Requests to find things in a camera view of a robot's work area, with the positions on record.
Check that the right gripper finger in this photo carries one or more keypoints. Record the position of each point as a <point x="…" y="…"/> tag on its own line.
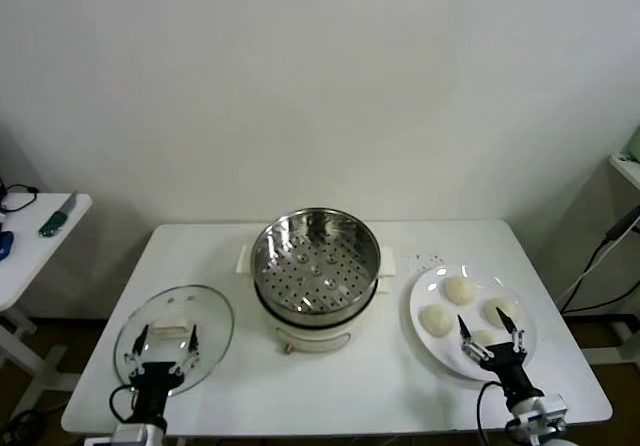
<point x="472" y="347"/>
<point x="516" y="338"/>

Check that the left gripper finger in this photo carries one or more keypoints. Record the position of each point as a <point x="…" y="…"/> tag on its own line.
<point x="193" y="351"/>
<point x="132" y="363"/>

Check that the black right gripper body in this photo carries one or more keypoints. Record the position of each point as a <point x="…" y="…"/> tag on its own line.
<point x="507" y="366"/>

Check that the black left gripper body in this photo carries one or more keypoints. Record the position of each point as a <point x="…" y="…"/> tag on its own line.
<point x="155" y="381"/>

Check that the white steamed baozi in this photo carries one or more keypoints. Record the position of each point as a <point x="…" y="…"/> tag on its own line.
<point x="458" y="290"/>
<point x="490" y="313"/>
<point x="438" y="321"/>
<point x="484" y="337"/>

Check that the round glass pot lid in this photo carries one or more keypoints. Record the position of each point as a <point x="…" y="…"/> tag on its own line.
<point x="210" y="316"/>

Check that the stainless steel steamer basket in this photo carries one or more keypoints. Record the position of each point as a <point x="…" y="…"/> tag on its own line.
<point x="345" y="291"/>

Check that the large white round plate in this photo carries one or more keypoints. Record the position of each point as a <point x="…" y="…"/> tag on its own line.
<point x="425" y="351"/>

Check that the white electric cooker pot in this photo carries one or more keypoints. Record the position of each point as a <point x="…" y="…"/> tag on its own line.
<point x="312" y="338"/>

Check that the white side table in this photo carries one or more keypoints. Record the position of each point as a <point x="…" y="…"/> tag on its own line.
<point x="30" y="266"/>

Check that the black power adapter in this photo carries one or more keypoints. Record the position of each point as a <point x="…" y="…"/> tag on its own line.
<point x="620" y="227"/>

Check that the small blue object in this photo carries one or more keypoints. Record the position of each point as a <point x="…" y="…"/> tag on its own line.
<point x="5" y="246"/>

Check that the white shelf board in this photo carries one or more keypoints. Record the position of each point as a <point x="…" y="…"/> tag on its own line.
<point x="627" y="168"/>

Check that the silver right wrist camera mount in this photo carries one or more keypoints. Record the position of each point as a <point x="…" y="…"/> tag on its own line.
<point x="552" y="408"/>

